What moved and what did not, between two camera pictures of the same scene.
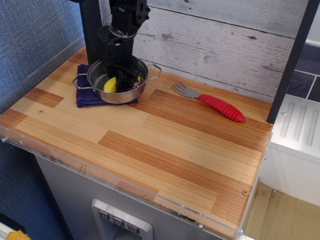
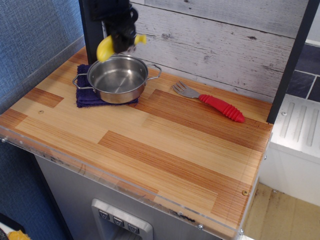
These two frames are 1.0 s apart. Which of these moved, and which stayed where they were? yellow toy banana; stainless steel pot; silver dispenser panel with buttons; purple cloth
Moved: yellow toy banana
Stayed: stainless steel pot; silver dispenser panel with buttons; purple cloth
